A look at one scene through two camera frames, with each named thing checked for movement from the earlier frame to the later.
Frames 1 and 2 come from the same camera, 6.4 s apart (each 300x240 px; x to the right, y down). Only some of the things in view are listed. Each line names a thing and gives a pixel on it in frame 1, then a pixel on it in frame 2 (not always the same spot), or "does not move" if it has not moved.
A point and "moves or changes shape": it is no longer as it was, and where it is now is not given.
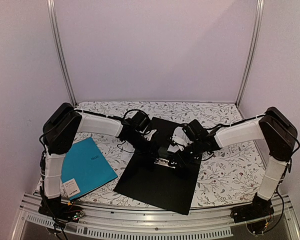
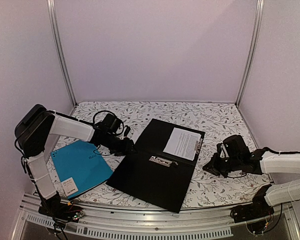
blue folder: x=84 y=169 does not move
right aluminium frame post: x=259 y=12 does not move
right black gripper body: x=196 y=151 to x=232 y=164
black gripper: x=194 y=131 to x=234 y=146
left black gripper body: x=141 y=146 to x=115 y=147
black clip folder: x=155 y=178 moves or changes shape
